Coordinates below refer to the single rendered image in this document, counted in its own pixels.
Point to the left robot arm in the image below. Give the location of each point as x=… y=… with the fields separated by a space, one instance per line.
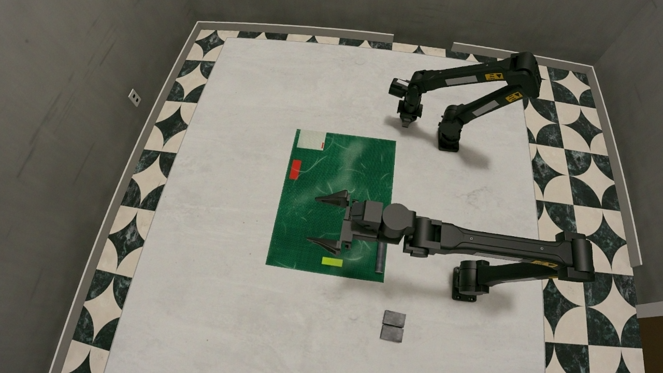
x=571 y=254

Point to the green mat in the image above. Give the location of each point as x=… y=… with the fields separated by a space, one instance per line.
x=322 y=164

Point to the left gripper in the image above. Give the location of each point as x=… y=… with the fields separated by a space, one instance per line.
x=339 y=199

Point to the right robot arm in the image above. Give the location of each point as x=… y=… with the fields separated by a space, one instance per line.
x=520 y=71

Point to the grey cylinder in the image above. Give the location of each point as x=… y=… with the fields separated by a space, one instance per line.
x=380 y=258

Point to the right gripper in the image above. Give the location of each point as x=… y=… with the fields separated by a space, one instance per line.
x=409 y=111

